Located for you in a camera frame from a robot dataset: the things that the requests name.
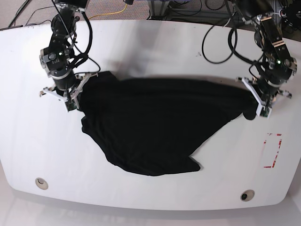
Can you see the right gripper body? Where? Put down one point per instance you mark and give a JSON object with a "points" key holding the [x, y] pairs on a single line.
{"points": [[72, 88]]}

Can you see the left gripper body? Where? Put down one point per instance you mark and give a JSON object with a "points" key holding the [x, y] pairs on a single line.
{"points": [[263, 92]]}

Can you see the black t-shirt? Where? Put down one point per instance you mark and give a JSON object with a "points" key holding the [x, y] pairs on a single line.
{"points": [[152, 126]]}

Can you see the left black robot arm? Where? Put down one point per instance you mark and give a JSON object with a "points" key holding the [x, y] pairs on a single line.
{"points": [[276, 66]]}

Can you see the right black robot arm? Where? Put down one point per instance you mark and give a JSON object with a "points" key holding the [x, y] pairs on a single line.
{"points": [[59, 59]]}

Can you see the red tape rectangle marker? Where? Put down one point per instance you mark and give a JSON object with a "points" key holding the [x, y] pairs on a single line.
{"points": [[270, 151]]}

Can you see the left table grommet hole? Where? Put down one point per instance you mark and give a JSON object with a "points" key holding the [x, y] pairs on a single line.
{"points": [[41, 183]]}

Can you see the table grommet hole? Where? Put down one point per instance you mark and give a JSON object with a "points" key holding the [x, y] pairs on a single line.
{"points": [[41, 183], [247, 195]]}

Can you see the right table grommet hole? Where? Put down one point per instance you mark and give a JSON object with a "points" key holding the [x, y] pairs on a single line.
{"points": [[247, 195]]}

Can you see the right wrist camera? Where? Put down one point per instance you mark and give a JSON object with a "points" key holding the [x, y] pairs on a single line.
{"points": [[70, 105]]}

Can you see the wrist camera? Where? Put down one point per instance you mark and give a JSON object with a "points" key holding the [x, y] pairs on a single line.
{"points": [[263, 111], [70, 105]]}

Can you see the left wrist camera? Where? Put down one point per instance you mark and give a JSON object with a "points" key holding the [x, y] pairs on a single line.
{"points": [[263, 111]]}

